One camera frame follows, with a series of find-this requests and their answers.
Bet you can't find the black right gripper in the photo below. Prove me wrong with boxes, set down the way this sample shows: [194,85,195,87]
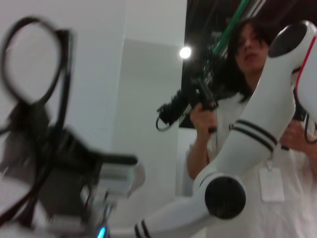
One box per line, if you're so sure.
[0,123,52,180]

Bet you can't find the black glasses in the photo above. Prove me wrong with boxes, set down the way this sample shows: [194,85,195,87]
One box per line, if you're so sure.
[0,16,76,225]

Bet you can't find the person's right forearm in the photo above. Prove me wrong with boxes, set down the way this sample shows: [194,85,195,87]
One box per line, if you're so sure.
[186,128,220,181]

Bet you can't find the person's right hand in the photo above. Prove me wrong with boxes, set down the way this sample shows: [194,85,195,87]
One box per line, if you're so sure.
[190,102,220,134]

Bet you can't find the person's left hand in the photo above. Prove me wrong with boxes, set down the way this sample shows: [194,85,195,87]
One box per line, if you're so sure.
[279,118,317,153]

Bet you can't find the round ceiling lamp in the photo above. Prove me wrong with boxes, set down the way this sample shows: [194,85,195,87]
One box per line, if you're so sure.
[179,46,192,60]

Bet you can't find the white id badge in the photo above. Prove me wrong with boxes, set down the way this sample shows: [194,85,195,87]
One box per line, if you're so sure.
[259,160,285,203]

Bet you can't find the person in white shirt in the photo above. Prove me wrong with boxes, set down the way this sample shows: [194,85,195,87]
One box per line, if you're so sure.
[185,17,317,238]

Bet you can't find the white robot torso shell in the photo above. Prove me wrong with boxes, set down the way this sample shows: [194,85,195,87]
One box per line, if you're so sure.
[294,34,317,120]

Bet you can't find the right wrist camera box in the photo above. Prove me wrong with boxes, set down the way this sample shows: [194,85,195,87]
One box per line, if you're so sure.
[37,125,147,230]

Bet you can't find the black teleoperation handle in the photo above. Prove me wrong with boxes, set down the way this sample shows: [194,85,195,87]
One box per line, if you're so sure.
[155,76,220,134]

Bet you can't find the green cable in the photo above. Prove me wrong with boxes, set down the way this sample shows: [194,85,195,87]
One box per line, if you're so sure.
[213,0,251,55]

